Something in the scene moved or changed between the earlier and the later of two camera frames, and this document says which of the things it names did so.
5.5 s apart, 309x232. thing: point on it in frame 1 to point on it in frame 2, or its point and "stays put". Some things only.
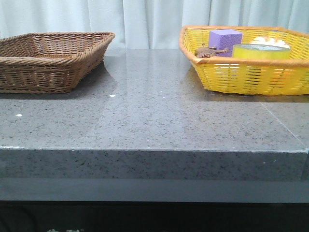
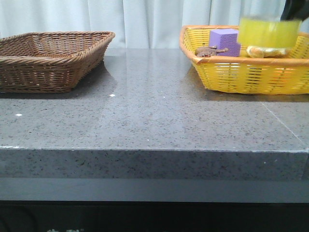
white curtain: x=146 y=24 stays put
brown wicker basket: x=51 y=62 stays put
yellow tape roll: x=261 y=50 to x=276 y=33
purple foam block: x=225 y=39 stays put
